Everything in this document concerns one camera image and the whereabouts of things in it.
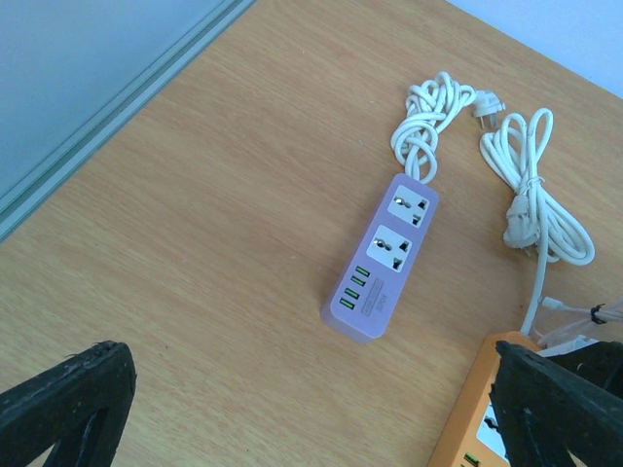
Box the white charger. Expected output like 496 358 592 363
537 335 599 358

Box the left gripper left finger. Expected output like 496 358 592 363
1 341 136 466

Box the white coiled cable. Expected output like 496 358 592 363
479 107 597 337

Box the purple strip white cable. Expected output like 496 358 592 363
390 71 507 186

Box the orange power strip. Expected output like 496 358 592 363
428 332 539 466

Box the purple power strip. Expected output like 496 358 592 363
320 173 439 343

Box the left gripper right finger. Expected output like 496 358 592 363
490 341 622 466

